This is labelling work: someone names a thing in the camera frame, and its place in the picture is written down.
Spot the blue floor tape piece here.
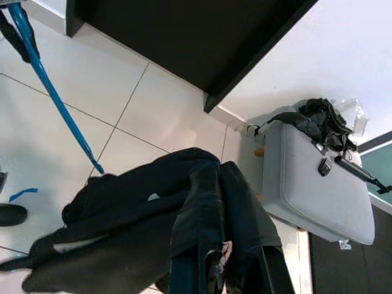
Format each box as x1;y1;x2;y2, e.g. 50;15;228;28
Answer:
9;187;39;203

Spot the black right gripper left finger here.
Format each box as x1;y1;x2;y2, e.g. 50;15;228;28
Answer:
170;162;224;294

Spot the blue plastic hanger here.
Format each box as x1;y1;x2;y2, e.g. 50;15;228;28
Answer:
6;0;107;177

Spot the black robot foot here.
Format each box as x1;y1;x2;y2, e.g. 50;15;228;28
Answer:
0;203;28;227

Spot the small black remote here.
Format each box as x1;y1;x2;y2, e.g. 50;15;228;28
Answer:
318;158;333;177

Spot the black garment with white lettering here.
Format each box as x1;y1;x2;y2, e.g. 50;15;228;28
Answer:
21;146;223;294

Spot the grey upholstered ottoman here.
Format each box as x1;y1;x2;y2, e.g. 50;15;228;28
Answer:
255;105;376;246

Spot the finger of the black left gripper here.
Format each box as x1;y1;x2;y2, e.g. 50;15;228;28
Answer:
0;12;40;64

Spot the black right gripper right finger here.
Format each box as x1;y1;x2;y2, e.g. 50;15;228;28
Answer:
219;162;296;294

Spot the black strapped bag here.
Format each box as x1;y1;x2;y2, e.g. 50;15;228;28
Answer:
246;97;358;153

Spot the clear plastic bag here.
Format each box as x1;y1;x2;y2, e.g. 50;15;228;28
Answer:
333;97;368;137

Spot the black handheld stick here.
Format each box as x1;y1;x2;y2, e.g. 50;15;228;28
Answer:
334;155;391;194

